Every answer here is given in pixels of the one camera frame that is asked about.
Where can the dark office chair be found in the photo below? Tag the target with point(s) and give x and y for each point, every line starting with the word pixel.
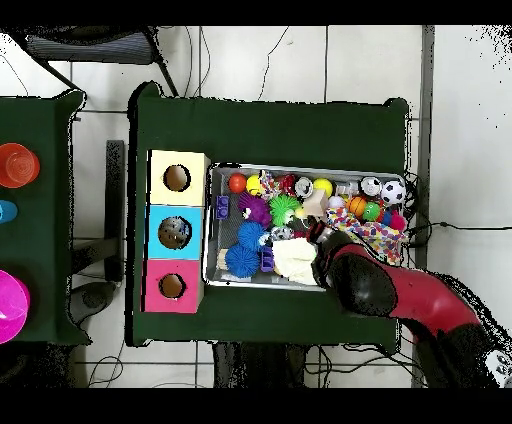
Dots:
pixel 92 48

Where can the dark green table cloth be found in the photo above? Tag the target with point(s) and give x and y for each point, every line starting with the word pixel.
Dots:
pixel 260 132

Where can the cream knitted cloth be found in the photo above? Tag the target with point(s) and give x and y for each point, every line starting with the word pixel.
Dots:
pixel 296 260

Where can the crushed bottle with blue label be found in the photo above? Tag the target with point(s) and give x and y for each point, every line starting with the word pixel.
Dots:
pixel 183 228

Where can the orange ribbed plastic cup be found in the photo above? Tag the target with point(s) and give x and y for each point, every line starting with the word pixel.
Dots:
pixel 18 166

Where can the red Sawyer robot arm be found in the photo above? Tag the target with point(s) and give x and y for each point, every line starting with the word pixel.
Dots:
pixel 420 296

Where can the silver topped drink can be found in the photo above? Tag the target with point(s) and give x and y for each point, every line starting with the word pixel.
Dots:
pixel 304 186

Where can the orange ball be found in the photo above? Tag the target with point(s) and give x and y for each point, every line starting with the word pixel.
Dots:
pixel 237 183

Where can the plain wooden block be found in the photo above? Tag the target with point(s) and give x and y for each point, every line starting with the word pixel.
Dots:
pixel 316 202

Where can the yellow ball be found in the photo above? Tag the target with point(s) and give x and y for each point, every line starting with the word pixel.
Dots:
pixel 322 187
pixel 253 184

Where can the green side table cloth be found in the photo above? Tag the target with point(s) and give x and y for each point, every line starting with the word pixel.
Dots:
pixel 44 128

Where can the purple spiky rubber ball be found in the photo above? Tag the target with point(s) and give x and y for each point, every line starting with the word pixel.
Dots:
pixel 255 208

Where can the small orange basketball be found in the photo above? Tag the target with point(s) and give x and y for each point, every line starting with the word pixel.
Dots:
pixel 356 206

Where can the small soccer ball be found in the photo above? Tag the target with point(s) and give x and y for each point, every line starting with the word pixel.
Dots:
pixel 393 192

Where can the long polka dot cloth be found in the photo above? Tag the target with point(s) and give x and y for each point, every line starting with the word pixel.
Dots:
pixel 376 234

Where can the blue plastic cup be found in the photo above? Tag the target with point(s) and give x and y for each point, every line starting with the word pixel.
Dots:
pixel 7 212

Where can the magenta plastic bowl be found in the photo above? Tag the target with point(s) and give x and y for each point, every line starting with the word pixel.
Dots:
pixel 12 308

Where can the wooden box with three holes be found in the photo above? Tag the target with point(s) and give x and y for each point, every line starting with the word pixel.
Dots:
pixel 160 192

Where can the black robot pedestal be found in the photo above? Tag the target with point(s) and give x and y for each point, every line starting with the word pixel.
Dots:
pixel 256 366

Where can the shallow mesh bin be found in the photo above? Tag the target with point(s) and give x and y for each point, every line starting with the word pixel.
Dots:
pixel 218 240

